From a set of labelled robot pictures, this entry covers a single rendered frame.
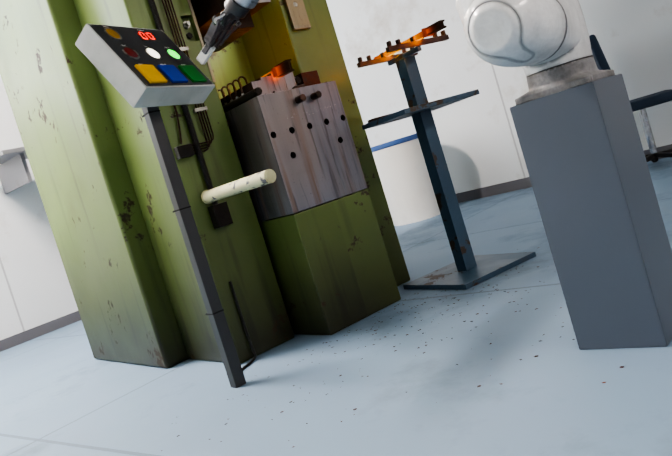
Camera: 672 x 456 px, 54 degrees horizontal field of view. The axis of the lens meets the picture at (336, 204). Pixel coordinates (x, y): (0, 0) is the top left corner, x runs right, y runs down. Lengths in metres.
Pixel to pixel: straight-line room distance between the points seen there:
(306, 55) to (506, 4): 1.61
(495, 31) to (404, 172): 3.79
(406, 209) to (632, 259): 3.69
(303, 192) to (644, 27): 3.08
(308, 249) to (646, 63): 3.13
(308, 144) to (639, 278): 1.35
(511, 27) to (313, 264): 1.35
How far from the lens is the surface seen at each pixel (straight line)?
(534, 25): 1.39
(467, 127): 5.49
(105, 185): 2.83
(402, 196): 5.15
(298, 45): 2.87
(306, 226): 2.44
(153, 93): 2.03
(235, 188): 2.24
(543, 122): 1.58
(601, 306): 1.65
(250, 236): 2.54
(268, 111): 2.44
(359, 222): 2.59
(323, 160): 2.53
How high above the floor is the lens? 0.58
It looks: 3 degrees down
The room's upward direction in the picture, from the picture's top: 17 degrees counter-clockwise
